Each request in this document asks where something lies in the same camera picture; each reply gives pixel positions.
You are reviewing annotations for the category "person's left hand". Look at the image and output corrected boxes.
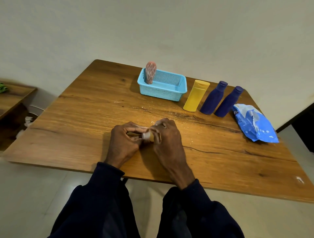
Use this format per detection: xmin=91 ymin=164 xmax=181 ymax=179
xmin=105 ymin=122 xmax=149 ymax=170

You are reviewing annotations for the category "person's right hand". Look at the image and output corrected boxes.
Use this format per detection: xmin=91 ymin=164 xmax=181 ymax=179
xmin=150 ymin=118 xmax=194 ymax=177

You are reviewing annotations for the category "small white capped bottle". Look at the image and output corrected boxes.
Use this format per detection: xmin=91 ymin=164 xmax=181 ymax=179
xmin=127 ymin=131 xmax=161 ymax=144

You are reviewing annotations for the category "person's left forearm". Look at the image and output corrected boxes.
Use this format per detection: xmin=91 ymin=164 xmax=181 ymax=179
xmin=49 ymin=162 xmax=141 ymax=238

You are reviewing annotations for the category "person's right forearm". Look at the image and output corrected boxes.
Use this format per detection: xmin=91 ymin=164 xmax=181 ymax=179
xmin=157 ymin=169 xmax=246 ymax=238

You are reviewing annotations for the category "light blue plastic basket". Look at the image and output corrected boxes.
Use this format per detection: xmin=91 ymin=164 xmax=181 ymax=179
xmin=137 ymin=68 xmax=188 ymax=102

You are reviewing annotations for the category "yellow plastic bottle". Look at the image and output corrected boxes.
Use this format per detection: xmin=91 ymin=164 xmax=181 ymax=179
xmin=183 ymin=79 xmax=210 ymax=112

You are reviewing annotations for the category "dark blue plastic bottle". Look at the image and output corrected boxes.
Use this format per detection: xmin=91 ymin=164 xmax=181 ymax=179
xmin=199 ymin=81 xmax=228 ymax=115
xmin=214 ymin=86 xmax=244 ymax=118

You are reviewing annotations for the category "blue white plastic pouch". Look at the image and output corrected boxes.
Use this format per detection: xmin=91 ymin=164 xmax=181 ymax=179
xmin=233 ymin=103 xmax=279 ymax=144

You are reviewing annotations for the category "white crumpled item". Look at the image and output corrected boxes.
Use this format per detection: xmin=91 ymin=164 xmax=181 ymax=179
xmin=16 ymin=116 xmax=34 ymax=139

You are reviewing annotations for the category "wooden side shelf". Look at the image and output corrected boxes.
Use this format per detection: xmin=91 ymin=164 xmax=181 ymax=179
xmin=0 ymin=82 xmax=38 ymax=151

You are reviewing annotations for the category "dark furniture piece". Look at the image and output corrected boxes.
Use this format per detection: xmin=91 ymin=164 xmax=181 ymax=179
xmin=276 ymin=102 xmax=314 ymax=153

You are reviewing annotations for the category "white cable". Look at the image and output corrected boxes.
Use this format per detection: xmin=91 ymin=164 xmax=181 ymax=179
xmin=29 ymin=105 xmax=45 ymax=117

